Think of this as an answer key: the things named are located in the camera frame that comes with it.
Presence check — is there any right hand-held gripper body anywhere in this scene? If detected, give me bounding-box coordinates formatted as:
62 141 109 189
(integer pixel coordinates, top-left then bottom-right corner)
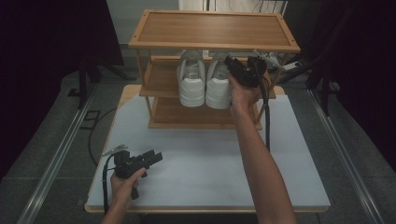
228 55 269 89

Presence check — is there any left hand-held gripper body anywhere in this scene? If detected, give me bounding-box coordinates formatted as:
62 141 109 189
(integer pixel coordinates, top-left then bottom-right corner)
102 144 150 200

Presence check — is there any white sneaker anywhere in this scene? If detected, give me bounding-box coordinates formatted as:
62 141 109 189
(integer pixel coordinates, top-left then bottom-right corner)
205 50 233 110
176 49 206 108

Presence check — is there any wooden shoe rack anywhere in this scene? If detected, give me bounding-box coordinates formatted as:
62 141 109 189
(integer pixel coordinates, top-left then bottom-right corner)
128 8 302 131

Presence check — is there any person's left hand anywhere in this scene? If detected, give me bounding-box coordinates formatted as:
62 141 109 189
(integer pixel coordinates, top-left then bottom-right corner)
110 167 148 211

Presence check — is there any person's right hand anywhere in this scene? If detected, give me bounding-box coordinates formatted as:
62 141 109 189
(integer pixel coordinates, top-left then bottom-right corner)
228 73 265 109

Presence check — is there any white power strip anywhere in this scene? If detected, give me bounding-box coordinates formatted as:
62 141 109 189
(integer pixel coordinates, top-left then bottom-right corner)
281 61 300 71

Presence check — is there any black metal stand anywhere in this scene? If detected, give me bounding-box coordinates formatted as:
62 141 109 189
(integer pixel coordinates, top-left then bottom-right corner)
78 57 138 110

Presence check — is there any dark curtain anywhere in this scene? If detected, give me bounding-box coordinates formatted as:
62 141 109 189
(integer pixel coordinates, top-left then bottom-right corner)
0 0 124 180
281 0 396 172

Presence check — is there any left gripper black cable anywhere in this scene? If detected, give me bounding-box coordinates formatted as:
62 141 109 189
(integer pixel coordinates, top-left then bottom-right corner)
102 153 118 214

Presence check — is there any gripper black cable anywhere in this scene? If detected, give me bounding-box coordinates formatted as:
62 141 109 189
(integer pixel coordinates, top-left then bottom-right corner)
102 153 118 214
255 60 271 153

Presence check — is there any black floor cable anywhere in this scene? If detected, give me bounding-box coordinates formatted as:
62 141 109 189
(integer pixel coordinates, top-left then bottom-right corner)
88 106 118 166

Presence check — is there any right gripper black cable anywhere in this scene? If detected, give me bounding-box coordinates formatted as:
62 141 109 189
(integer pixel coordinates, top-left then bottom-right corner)
255 60 271 153

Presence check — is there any metal floor rail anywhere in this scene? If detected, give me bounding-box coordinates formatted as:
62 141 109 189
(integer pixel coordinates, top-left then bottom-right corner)
15 83 97 224
306 88 386 224

